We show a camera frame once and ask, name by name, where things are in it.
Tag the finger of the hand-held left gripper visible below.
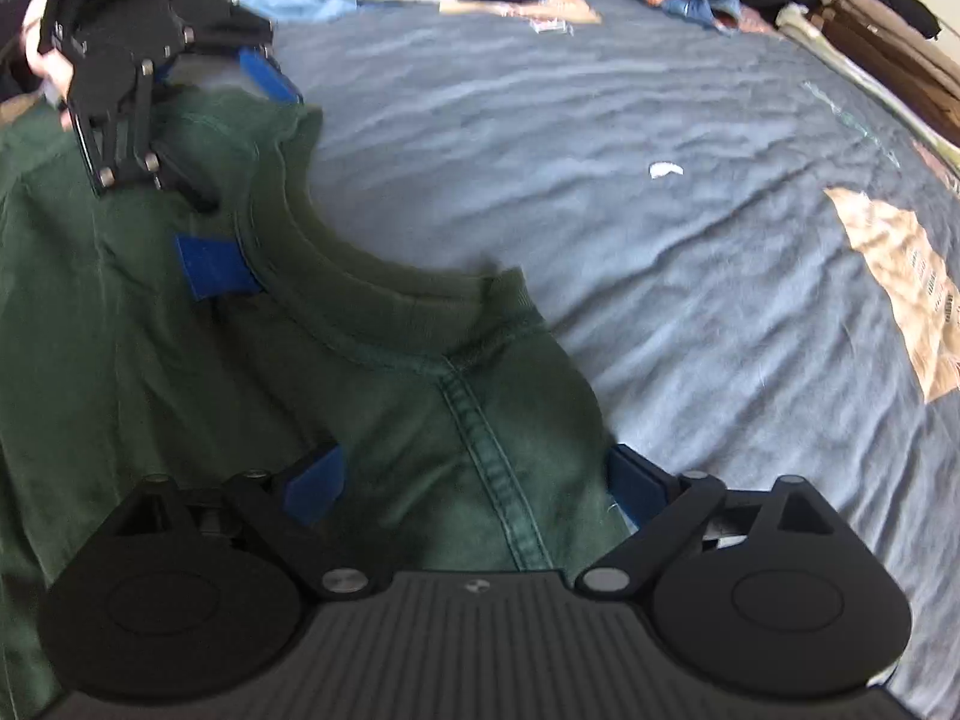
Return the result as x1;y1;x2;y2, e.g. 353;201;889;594
169;0;305;106
148;136;263;301

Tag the stack of folded brown clothes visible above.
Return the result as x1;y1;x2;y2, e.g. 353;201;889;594
776;0;960;166

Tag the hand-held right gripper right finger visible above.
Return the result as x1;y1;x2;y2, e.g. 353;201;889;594
576;444;848;601

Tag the green t-shirt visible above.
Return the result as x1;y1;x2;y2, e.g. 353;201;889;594
0;86;635;720

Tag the person's left hand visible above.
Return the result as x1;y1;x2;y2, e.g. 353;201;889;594
22;0;76;95

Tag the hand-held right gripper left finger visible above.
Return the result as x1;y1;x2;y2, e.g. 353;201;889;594
112;444;372;601

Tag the light blue shirt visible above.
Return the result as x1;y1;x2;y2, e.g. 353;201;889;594
240;0;361;23

